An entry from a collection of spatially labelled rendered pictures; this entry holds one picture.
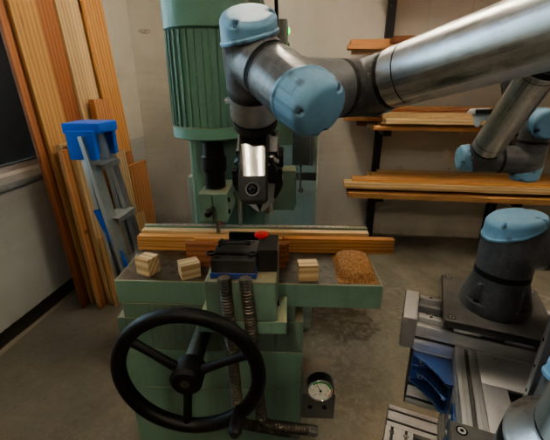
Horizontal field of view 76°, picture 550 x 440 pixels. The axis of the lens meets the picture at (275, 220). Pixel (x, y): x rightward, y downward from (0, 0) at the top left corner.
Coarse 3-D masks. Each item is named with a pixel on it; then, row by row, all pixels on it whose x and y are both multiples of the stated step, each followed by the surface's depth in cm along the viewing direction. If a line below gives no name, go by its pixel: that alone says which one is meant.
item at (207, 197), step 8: (232, 184) 92; (200, 192) 85; (208, 192) 85; (216, 192) 85; (224, 192) 85; (232, 192) 92; (200, 200) 84; (208, 200) 84; (216, 200) 84; (224, 200) 84; (232, 200) 93; (200, 208) 85; (208, 208) 85; (216, 208) 85; (224, 208) 85; (232, 208) 93; (200, 216) 86; (216, 216) 85; (224, 216) 85
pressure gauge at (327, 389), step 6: (318, 372) 82; (312, 378) 81; (318, 378) 80; (324, 378) 80; (330, 378) 82; (306, 384) 82; (312, 384) 80; (318, 384) 80; (324, 384) 80; (330, 384) 80; (306, 390) 81; (312, 390) 81; (318, 390) 81; (324, 390) 81; (330, 390) 81; (312, 396) 82; (318, 396) 82; (324, 396) 81; (330, 396) 81
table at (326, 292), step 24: (168, 264) 87; (288, 264) 87; (120, 288) 80; (144, 288) 80; (168, 288) 80; (192, 288) 80; (288, 288) 79; (312, 288) 78; (336, 288) 78; (360, 288) 78
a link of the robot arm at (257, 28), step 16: (224, 16) 43; (240, 16) 43; (256, 16) 43; (272, 16) 43; (224, 32) 43; (240, 32) 42; (256, 32) 42; (272, 32) 43; (224, 48) 45; (240, 48) 44; (256, 48) 43; (224, 64) 47; (240, 64) 44; (240, 80) 46; (240, 96) 49
